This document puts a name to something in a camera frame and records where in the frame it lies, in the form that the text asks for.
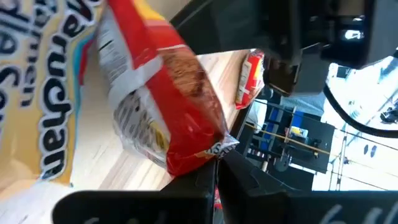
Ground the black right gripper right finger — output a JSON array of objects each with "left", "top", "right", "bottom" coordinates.
[{"left": 217, "top": 150, "right": 398, "bottom": 224}]

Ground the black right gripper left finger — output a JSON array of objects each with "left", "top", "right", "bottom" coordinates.
[{"left": 52, "top": 157, "right": 218, "bottom": 224}]

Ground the red Maruchan noodle packet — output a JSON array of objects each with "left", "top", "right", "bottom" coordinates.
[
  {"left": 234, "top": 49, "right": 266, "bottom": 110},
  {"left": 95, "top": 0, "right": 240, "bottom": 177}
]

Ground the blue-edged Maruchan noodle packet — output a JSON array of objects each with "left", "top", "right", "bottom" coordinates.
[{"left": 0, "top": 0, "right": 106, "bottom": 200}]

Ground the black shelf with blue items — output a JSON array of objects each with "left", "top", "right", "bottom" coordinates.
[{"left": 245, "top": 99, "right": 335, "bottom": 190}]

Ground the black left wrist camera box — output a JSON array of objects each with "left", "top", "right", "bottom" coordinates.
[{"left": 320, "top": 15, "right": 374, "bottom": 69}]

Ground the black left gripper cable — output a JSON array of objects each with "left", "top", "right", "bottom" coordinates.
[{"left": 323, "top": 83, "right": 398, "bottom": 139}]

